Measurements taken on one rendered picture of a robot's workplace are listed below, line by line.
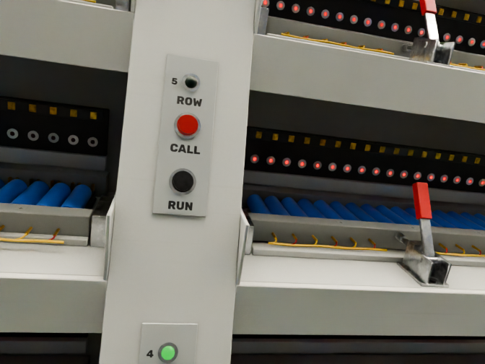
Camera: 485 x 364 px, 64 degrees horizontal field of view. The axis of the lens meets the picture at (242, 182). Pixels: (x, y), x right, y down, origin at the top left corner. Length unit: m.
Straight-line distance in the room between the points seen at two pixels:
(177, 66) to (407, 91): 0.21
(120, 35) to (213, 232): 0.17
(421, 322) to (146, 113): 0.29
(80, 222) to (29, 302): 0.07
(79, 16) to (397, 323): 0.36
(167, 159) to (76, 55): 0.11
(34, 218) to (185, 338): 0.15
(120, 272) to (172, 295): 0.04
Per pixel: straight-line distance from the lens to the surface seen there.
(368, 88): 0.38
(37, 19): 0.35
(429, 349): 0.61
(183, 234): 0.30
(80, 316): 0.32
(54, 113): 0.47
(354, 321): 0.36
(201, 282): 0.30
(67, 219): 0.35
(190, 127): 0.30
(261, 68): 0.34
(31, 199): 0.40
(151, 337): 0.31
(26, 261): 0.33
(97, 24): 0.34
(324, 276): 0.35
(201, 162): 0.30
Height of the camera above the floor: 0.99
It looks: 6 degrees up
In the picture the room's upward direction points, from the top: 4 degrees clockwise
